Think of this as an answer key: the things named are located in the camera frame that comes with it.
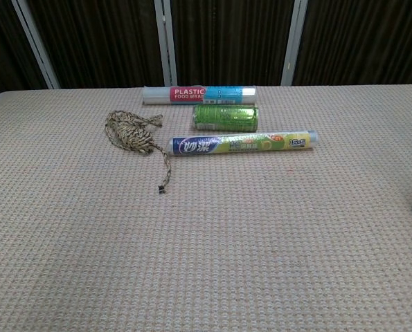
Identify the cling film roll blue green label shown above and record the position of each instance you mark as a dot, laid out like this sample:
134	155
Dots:
240	143

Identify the plastic food wrap roll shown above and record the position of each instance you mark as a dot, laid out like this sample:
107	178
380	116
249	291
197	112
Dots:
192	95

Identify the beige woven table mat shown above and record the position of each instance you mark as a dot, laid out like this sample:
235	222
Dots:
157	242

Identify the dark brown curtain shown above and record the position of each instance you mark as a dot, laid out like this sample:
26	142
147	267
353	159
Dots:
233	41

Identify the grey metal frame post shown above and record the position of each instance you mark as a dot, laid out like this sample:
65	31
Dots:
294	41
36	41
165	41

